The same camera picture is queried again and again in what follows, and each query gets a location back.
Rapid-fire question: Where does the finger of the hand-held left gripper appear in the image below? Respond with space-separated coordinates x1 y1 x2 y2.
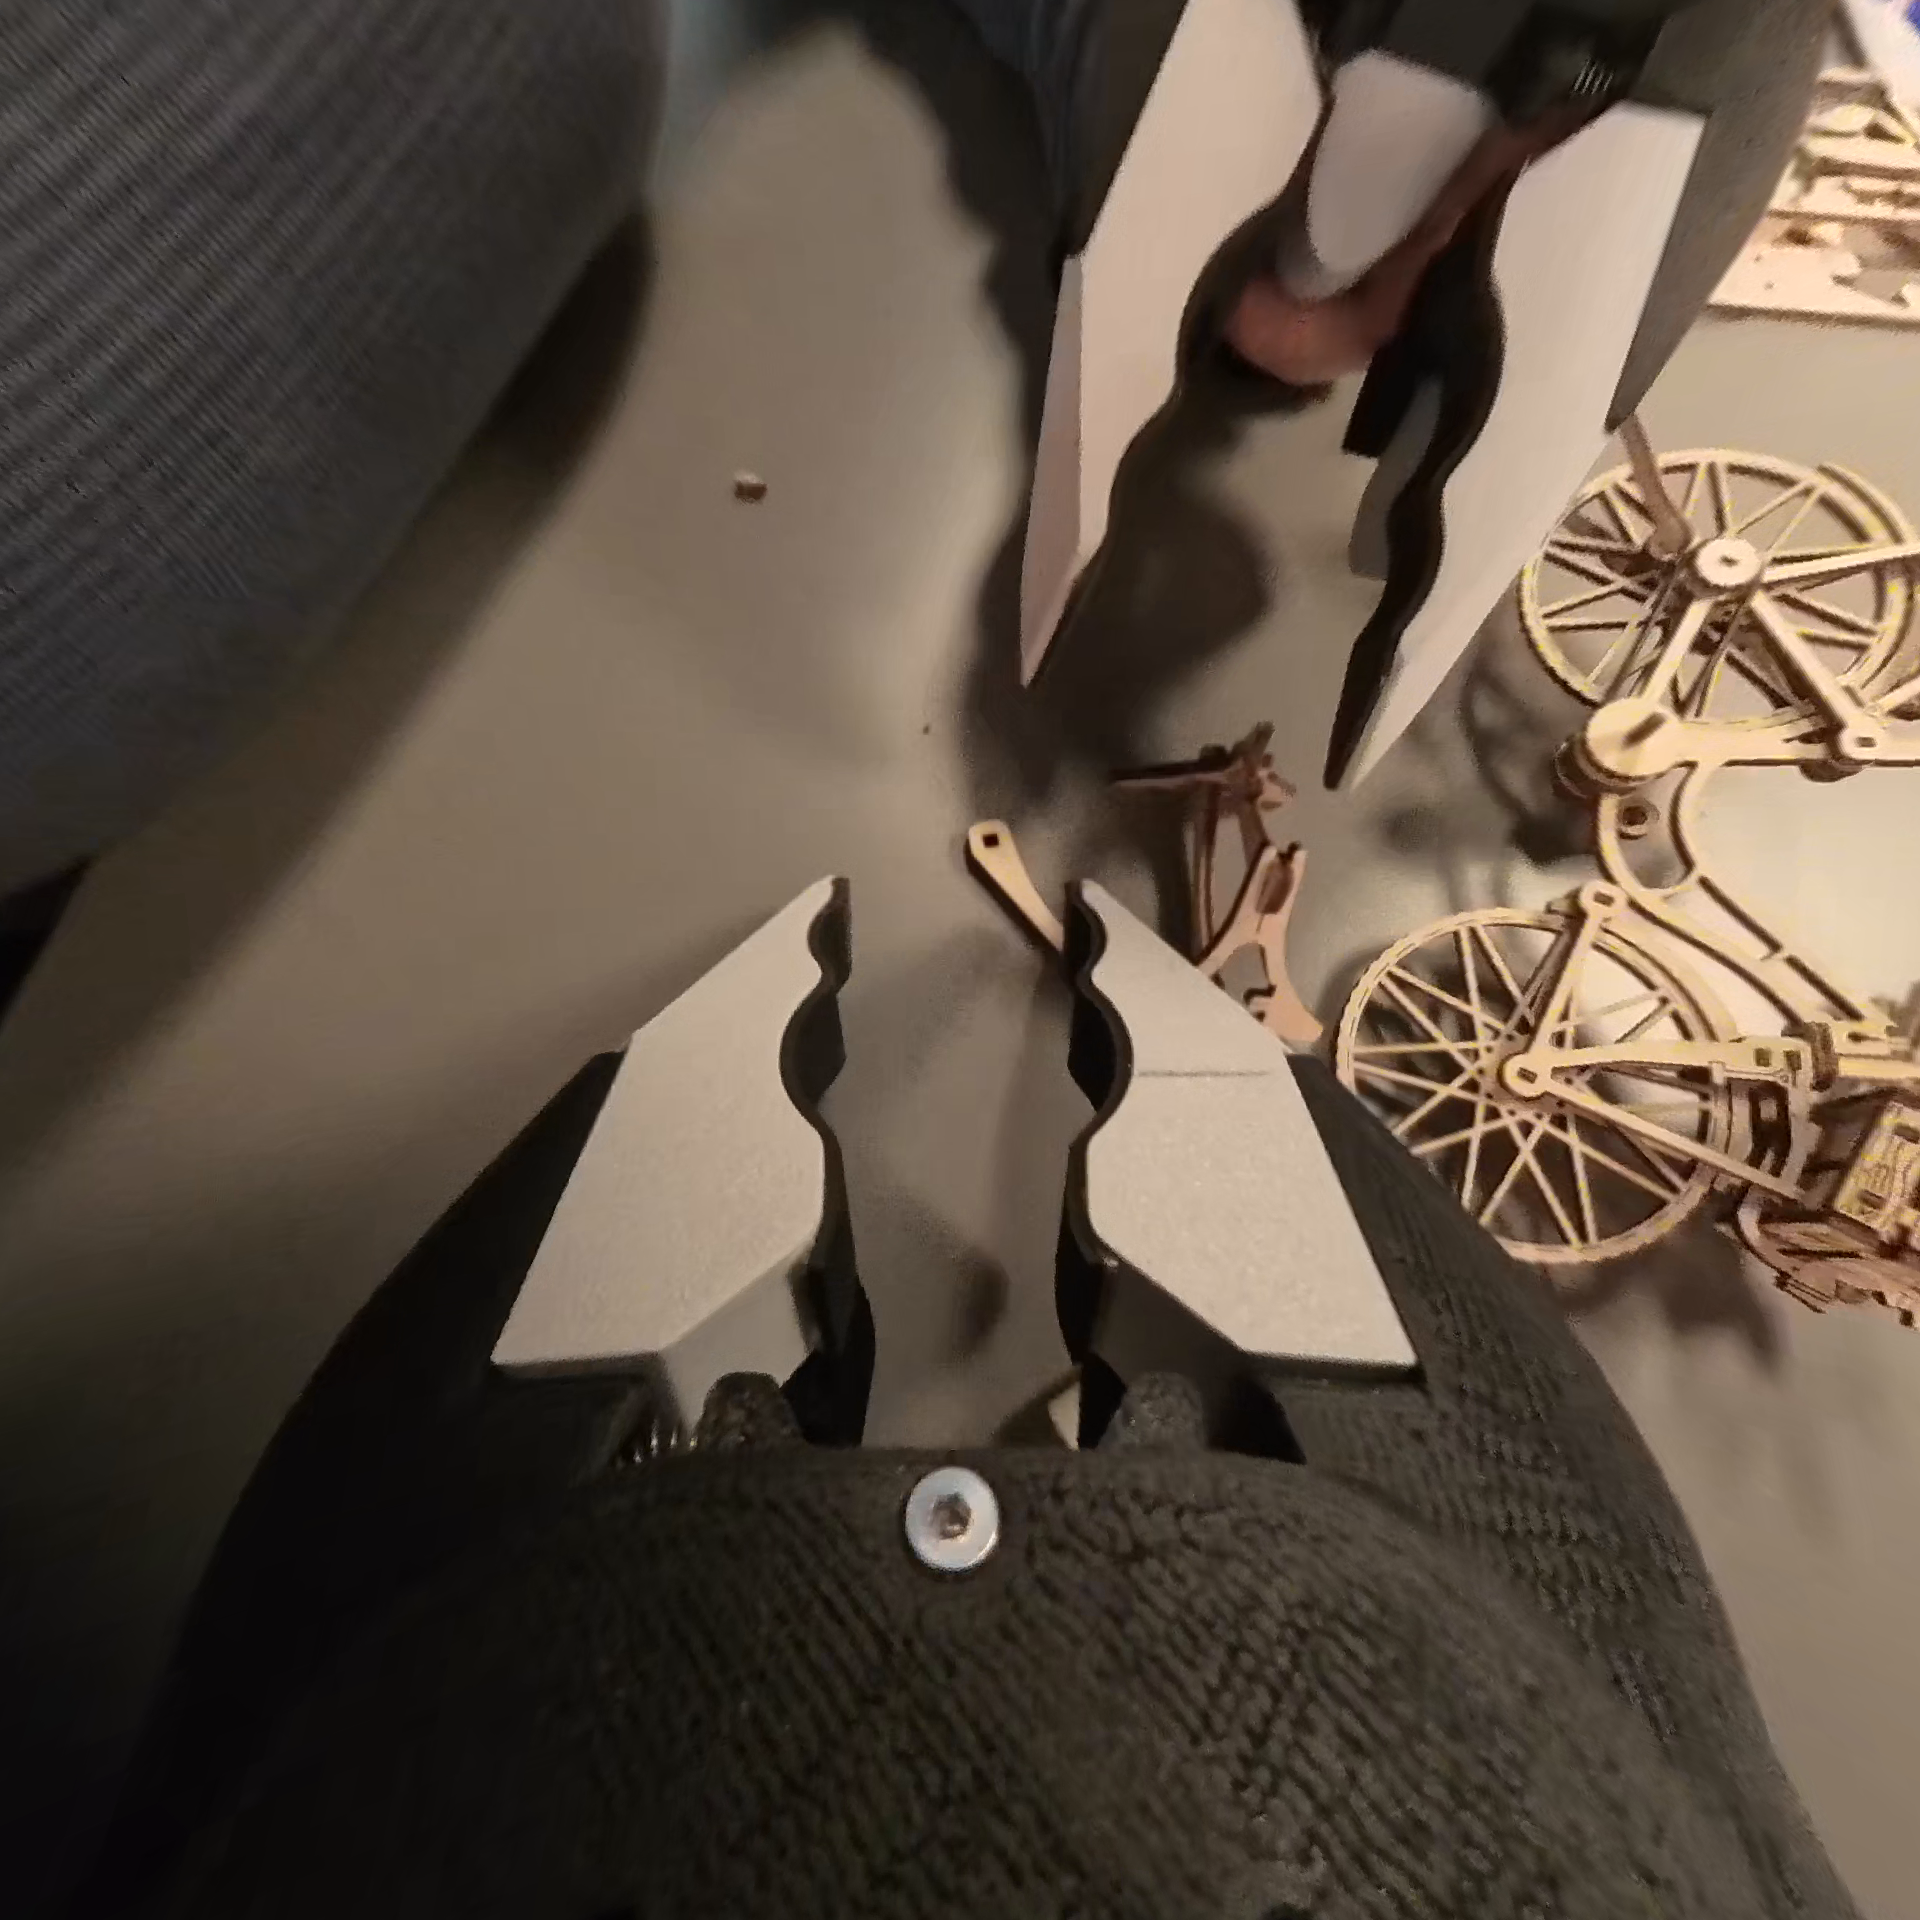
1318 104 1713 794
1018 0 1354 693

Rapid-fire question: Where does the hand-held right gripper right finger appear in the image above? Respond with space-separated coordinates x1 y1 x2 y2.
1056 877 1424 1448

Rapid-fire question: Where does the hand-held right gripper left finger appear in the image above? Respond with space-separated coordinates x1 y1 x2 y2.
490 877 880 1445

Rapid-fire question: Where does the small wooden model assembly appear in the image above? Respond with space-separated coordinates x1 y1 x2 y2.
1107 724 1326 1048

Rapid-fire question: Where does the curved wooden strip part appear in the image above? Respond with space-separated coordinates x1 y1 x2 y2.
964 815 1073 960

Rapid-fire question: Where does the wooden bicycle model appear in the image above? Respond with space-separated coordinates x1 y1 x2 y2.
1332 421 1920 1330

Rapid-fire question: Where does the person's left hand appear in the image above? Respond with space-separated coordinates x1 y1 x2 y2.
1228 90 1528 394

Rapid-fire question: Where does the person's torso grey sweater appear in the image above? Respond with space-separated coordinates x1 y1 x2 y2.
0 0 673 906

